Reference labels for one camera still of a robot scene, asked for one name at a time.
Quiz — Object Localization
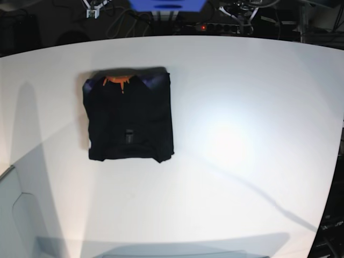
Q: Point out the black T-shirt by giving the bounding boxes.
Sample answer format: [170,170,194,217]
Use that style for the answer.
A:
[82,67,174,163]

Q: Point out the black power strip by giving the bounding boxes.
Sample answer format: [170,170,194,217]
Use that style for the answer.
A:
[181,23,254,36]

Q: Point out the blue box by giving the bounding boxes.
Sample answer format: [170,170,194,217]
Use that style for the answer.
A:
[129,0,206,12]

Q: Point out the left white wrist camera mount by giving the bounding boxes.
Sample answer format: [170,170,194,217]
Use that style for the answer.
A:
[218,2,259,26]

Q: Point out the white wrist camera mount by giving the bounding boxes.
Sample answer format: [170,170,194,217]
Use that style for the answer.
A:
[218,2,259,26]
[81,0,112,19]

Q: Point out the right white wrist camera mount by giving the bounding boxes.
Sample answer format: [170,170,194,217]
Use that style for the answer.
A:
[81,0,112,19]

